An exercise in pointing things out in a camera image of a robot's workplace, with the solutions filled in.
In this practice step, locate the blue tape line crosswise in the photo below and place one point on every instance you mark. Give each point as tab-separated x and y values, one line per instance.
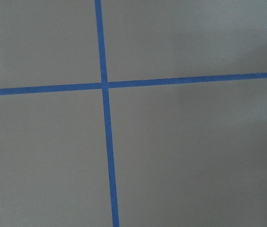
130	83

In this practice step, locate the blue tape line lengthwise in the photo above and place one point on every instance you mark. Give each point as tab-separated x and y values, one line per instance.
107	115

